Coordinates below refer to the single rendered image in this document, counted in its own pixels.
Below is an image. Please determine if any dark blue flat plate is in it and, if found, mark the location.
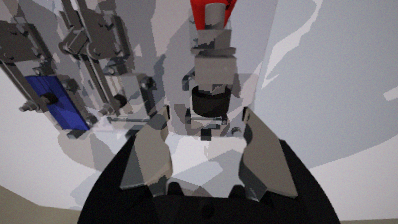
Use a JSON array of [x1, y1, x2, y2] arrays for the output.
[[25, 74, 94, 130]]

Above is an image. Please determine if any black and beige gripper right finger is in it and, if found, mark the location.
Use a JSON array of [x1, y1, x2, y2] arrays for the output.
[[238, 106, 341, 224]]

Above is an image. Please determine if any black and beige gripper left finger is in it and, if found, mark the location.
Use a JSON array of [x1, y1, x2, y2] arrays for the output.
[[77, 105, 173, 224]]

